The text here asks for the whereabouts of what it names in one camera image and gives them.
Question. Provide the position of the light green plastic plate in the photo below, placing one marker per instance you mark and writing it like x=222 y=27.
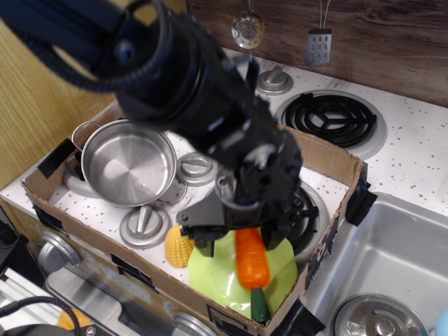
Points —
x=216 y=277

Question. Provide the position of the grey toy sink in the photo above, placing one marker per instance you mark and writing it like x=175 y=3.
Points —
x=399 y=251

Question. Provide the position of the silver knob centre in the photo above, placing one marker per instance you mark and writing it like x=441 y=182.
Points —
x=197 y=169

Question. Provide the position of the black burner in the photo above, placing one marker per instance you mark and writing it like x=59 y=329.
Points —
x=344 y=119
x=310 y=225

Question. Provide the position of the hanging slotted metal spoon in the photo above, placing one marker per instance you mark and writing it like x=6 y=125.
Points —
x=248 y=29

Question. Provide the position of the stainless steel pot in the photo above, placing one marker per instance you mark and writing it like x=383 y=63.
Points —
x=128 y=165

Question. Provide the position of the orange toy carrot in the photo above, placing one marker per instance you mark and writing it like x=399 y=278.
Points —
x=253 y=270

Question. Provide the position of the hanging metal spatula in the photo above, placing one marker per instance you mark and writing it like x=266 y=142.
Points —
x=319 y=40

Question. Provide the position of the silver pot lid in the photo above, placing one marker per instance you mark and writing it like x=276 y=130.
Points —
x=375 y=314

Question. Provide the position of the front right black burner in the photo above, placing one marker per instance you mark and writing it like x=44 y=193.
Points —
x=310 y=225

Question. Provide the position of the silver oven knob left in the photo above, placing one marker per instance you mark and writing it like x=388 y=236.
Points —
x=56 y=253

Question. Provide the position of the silver knob front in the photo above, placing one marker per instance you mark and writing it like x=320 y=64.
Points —
x=145 y=227

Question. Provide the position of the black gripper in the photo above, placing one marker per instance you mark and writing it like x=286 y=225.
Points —
x=213 y=217

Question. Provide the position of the yellow toy corn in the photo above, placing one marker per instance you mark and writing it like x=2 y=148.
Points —
x=177 y=247

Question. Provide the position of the silver oven knob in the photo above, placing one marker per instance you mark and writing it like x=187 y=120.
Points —
x=56 y=253
x=185 y=324

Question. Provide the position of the orange toy piece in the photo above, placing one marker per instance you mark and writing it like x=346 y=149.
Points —
x=65 y=321

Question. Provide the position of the silver oven knob bottom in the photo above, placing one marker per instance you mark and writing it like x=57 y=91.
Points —
x=185 y=324

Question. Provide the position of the back right black burner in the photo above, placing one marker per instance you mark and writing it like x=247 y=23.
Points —
x=344 y=119

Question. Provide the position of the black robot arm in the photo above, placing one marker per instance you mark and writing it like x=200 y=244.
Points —
x=171 y=74

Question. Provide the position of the silver knob back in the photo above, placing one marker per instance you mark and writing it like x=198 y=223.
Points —
x=274 y=82

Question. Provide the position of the light blue object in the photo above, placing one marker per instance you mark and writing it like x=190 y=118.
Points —
x=441 y=327

